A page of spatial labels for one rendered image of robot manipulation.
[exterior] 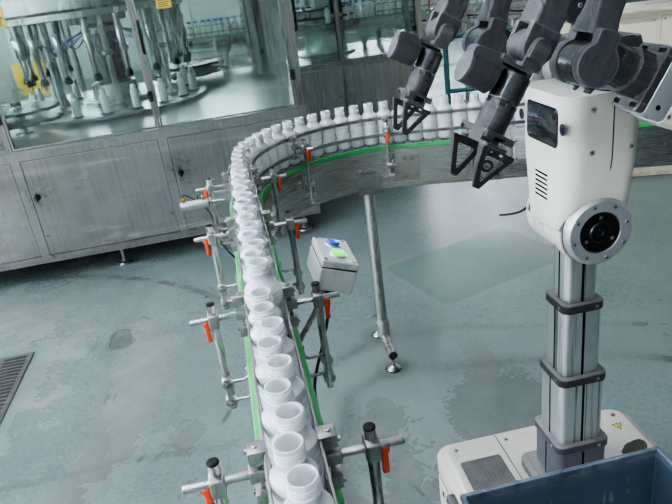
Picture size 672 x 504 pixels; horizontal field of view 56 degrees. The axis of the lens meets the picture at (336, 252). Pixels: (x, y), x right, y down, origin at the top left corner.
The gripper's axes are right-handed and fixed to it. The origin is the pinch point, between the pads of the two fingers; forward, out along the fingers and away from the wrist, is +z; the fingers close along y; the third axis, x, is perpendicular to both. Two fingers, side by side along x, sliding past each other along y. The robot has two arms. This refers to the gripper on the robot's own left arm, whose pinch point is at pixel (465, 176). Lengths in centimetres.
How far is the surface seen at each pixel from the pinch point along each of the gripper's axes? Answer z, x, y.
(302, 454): 34, -28, 45
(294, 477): 34, -29, 48
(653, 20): -127, 234, -290
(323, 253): 27.3, -12.8, -17.6
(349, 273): 28.5, -7.1, -13.9
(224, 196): 40, -25, -88
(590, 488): 33, 21, 39
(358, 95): -1, 128, -497
